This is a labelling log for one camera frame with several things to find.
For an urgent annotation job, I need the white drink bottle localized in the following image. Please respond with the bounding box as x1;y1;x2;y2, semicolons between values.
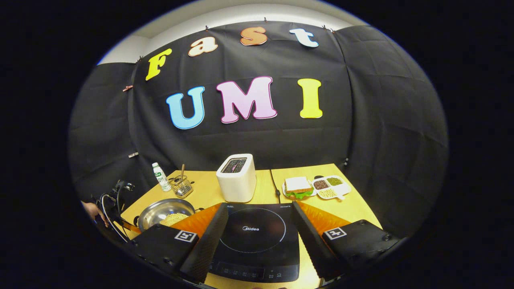
152;162;172;192

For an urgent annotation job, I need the white divided dish of beans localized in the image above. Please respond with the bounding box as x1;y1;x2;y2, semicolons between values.
311;175;352;200

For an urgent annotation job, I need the steel pot with soybeans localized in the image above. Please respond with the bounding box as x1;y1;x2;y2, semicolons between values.
134;198;206;233

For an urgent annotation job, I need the white toaster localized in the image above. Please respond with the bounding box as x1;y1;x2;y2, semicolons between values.
216;154;257;203

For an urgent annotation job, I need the sandwich with lettuce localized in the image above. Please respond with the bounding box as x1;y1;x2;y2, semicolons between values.
284;177;314;200

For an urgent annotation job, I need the black induction cooktop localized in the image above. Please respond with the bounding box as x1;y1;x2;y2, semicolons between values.
207;203;301;283

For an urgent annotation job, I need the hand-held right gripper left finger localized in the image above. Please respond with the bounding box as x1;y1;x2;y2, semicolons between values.
129;203;229;283

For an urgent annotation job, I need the black power cable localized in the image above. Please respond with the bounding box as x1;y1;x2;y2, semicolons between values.
269;169;282;204

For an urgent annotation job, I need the wire utensil basket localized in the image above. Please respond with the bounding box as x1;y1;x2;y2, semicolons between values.
169;175;194;199

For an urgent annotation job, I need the black backdrop cloth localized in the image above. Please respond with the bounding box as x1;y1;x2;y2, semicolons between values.
67;21;449;238

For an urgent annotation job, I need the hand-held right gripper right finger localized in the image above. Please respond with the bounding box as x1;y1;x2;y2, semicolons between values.
290;201;402;281

